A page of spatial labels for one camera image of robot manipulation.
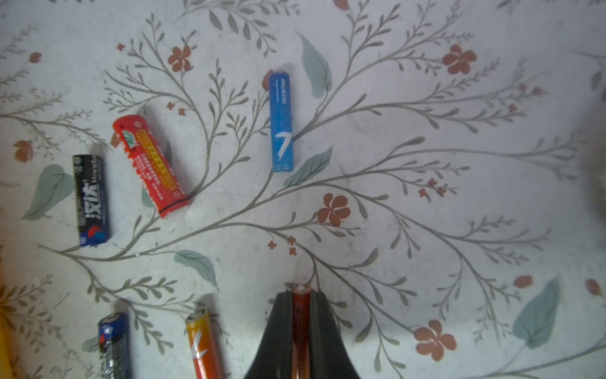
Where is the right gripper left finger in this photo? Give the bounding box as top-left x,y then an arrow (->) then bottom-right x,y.
245,292 -> 294,379

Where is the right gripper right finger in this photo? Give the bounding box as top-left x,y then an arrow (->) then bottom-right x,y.
309,291 -> 360,379

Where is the orange white battery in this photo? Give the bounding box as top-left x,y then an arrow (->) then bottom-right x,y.
186,308 -> 223,379

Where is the red battery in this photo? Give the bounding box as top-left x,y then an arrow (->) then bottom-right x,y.
113,115 -> 191,218

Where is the yellow plastic storage box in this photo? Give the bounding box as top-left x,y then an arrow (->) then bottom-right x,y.
0,330 -> 13,379

